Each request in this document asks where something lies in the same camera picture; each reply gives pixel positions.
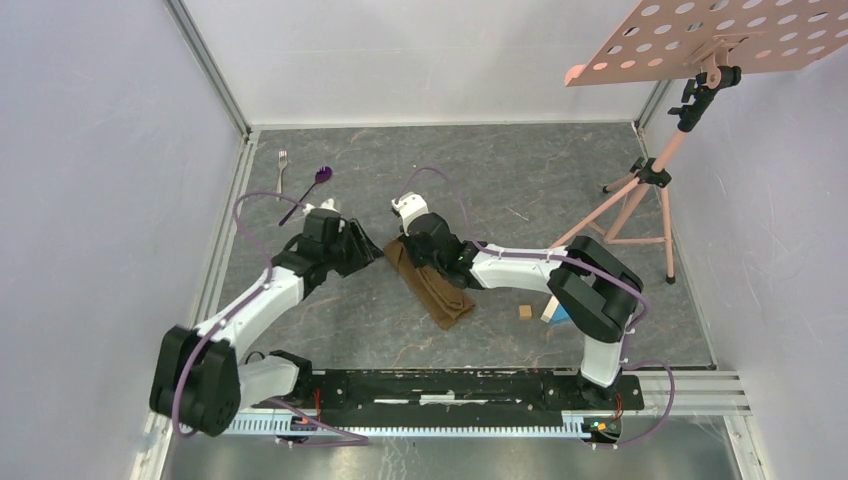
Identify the brown cloth napkin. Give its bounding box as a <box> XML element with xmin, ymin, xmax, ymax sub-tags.
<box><xmin>383</xmin><ymin>239</ymin><xmax>476</xmax><ymax>330</ymax></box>

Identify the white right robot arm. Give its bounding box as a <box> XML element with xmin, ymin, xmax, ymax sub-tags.
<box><xmin>400</xmin><ymin>213</ymin><xmax>647</xmax><ymax>408</ymax></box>

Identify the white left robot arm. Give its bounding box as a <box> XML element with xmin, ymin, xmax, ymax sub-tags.
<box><xmin>149</xmin><ymin>207</ymin><xmax>383</xmax><ymax>436</ymax></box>

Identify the purple metallic spoon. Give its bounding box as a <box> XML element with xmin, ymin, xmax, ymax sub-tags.
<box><xmin>278</xmin><ymin>166</ymin><xmax>333</xmax><ymax>227</ymax></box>

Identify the silver fork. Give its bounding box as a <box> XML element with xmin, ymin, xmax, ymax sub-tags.
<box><xmin>276</xmin><ymin>150</ymin><xmax>288</xmax><ymax>194</ymax></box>

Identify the small tan wooden cube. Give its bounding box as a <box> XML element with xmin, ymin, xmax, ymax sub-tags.
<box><xmin>519</xmin><ymin>305</ymin><xmax>534</xmax><ymax>321</ymax></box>

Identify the cream wooden block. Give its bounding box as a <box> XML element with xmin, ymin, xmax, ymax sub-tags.
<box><xmin>540</xmin><ymin>296</ymin><xmax>559</xmax><ymax>323</ymax></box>

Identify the blue wooden triangle block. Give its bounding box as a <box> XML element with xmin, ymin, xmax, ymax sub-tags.
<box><xmin>549</xmin><ymin>305</ymin><xmax>571</xmax><ymax>325</ymax></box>

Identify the pink music stand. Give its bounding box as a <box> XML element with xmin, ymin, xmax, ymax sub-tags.
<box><xmin>555</xmin><ymin>0</ymin><xmax>847</xmax><ymax>284</ymax></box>

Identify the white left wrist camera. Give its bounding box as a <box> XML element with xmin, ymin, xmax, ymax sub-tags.
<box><xmin>303</xmin><ymin>198</ymin><xmax>339</xmax><ymax>215</ymax></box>

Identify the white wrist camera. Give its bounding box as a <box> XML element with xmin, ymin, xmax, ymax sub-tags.
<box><xmin>391</xmin><ymin>192</ymin><xmax>429</xmax><ymax>235</ymax></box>
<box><xmin>303</xmin><ymin>198</ymin><xmax>339</xmax><ymax>215</ymax></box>

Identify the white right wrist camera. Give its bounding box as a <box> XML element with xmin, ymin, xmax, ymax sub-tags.
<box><xmin>391</xmin><ymin>192</ymin><xmax>429</xmax><ymax>235</ymax></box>

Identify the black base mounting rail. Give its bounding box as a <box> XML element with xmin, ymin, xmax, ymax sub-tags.
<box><xmin>283</xmin><ymin>368</ymin><xmax>645</xmax><ymax>428</ymax></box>

